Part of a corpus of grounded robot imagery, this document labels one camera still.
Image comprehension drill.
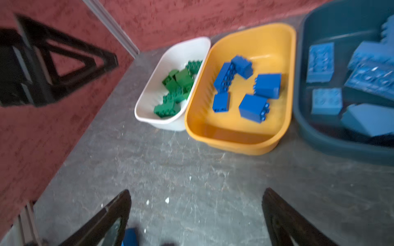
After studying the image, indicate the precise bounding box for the dark blue square lego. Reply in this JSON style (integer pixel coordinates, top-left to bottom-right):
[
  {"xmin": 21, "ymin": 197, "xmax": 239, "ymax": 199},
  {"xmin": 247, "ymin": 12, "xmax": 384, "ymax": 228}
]
[{"xmin": 121, "ymin": 228, "xmax": 139, "ymax": 246}]

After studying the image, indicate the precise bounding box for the green square lego brick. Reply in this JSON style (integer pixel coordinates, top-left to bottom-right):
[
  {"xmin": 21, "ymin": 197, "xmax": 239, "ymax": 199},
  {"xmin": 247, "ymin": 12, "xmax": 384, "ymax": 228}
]
[{"xmin": 175, "ymin": 68, "xmax": 194, "ymax": 91}]

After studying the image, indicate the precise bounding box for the white plastic bin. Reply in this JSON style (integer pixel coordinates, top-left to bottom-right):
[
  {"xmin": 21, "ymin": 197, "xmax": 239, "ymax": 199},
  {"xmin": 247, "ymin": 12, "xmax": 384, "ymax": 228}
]
[{"xmin": 134, "ymin": 36, "xmax": 211, "ymax": 131}]

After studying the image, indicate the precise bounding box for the dark blue hollow lego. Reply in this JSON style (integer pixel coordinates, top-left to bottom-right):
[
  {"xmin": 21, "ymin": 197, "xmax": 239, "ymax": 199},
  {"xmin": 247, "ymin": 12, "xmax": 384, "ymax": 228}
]
[{"xmin": 212, "ymin": 92, "xmax": 230, "ymax": 113}]

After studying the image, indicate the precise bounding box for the yellow plastic bin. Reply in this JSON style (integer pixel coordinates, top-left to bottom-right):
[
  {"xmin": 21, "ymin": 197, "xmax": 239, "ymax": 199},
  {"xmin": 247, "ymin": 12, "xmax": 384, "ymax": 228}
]
[{"xmin": 185, "ymin": 23, "xmax": 297, "ymax": 155}]

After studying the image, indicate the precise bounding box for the green studded lego brick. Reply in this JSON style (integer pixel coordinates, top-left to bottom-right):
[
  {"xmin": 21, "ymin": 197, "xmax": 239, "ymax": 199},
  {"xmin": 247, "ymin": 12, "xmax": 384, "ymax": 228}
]
[{"xmin": 186, "ymin": 60, "xmax": 202, "ymax": 75}]

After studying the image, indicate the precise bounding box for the dark green lego brick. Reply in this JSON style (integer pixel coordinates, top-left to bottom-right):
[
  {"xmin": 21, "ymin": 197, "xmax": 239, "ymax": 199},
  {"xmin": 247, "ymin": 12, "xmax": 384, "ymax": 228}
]
[{"xmin": 153, "ymin": 101, "xmax": 181, "ymax": 118}]

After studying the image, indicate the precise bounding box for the light blue hollow lego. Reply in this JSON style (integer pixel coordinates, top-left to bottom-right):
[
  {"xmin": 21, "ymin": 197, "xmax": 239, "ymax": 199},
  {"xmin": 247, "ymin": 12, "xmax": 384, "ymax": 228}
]
[{"xmin": 311, "ymin": 88, "xmax": 343, "ymax": 115}]

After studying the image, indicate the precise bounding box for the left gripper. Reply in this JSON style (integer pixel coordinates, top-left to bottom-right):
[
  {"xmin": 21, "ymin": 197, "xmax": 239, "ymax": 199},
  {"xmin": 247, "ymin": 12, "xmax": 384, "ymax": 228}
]
[{"xmin": 1, "ymin": 14, "xmax": 118, "ymax": 107}]

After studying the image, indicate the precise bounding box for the light blue long lego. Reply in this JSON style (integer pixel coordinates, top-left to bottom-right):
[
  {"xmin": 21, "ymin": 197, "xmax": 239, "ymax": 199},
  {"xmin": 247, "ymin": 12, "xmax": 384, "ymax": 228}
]
[{"xmin": 344, "ymin": 61, "xmax": 394, "ymax": 100}]

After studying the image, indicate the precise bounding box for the light blue sloped lego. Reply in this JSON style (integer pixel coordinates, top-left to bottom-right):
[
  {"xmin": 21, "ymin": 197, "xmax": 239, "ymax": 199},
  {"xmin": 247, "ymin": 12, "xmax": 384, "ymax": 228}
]
[{"xmin": 341, "ymin": 104, "xmax": 394, "ymax": 137}]

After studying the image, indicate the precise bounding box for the left aluminium corner post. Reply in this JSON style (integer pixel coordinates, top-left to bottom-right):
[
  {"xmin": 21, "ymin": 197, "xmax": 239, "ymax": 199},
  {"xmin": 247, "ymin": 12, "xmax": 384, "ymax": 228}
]
[{"xmin": 83, "ymin": 0, "xmax": 140, "ymax": 59}]

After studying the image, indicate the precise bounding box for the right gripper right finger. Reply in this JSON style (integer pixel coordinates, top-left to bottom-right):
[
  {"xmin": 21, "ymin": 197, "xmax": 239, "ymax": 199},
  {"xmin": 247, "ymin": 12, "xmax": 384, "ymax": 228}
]
[{"xmin": 262, "ymin": 188, "xmax": 336, "ymax": 246}]

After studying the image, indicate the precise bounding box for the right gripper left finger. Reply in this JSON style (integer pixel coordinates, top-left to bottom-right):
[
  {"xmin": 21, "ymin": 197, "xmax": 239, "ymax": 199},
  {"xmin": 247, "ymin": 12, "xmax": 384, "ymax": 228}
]
[{"xmin": 61, "ymin": 189, "xmax": 132, "ymax": 246}]

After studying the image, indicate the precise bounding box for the dark teal plastic bin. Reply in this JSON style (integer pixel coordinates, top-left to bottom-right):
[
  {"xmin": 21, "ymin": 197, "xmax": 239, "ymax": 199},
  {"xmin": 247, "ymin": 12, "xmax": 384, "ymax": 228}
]
[{"xmin": 293, "ymin": 1, "xmax": 394, "ymax": 166}]

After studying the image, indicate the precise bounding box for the dark blue lego brick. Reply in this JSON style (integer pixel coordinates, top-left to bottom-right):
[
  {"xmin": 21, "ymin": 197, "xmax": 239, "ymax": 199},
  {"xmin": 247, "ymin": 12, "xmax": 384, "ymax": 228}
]
[{"xmin": 214, "ymin": 62, "xmax": 237, "ymax": 93}]

